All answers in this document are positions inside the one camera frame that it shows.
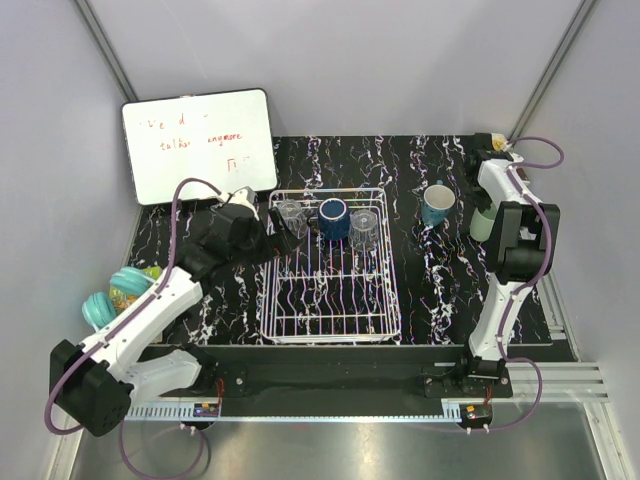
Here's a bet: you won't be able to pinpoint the dark blue ceramic mug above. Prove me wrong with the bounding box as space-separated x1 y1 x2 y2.
318 198 350 241

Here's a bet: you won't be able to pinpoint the white wire dish rack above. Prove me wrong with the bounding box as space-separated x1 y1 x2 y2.
259 187 402 344

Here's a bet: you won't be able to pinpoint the white dry-erase board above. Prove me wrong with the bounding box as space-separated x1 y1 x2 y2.
121 88 278 206

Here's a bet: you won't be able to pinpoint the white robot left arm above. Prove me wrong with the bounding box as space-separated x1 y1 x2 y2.
44 203 302 437

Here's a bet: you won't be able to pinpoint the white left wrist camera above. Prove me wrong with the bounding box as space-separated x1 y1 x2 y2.
218 186 256 208

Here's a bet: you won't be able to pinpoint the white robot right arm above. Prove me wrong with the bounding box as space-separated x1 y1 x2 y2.
453 133 560 397

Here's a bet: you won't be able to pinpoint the pale green cup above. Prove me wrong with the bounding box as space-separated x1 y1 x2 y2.
469 205 497 242

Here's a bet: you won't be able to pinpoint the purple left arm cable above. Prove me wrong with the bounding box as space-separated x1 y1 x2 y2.
43 177 231 477

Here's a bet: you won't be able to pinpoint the clear glass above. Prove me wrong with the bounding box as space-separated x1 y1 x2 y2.
277 199 309 239
349 209 379 251

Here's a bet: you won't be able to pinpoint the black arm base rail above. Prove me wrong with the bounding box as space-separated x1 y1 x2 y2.
149 343 516 419

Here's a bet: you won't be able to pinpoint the white slotted cable duct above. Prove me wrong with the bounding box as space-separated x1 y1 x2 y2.
126 402 221 422

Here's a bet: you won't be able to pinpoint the light blue dotted mug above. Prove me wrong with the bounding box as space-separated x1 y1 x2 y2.
421 182 456 227

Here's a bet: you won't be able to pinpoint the teal headphones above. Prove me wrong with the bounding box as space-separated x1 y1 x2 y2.
81 266 154 332

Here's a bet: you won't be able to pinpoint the yellow paperback book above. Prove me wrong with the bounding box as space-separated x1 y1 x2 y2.
492 132 529 184

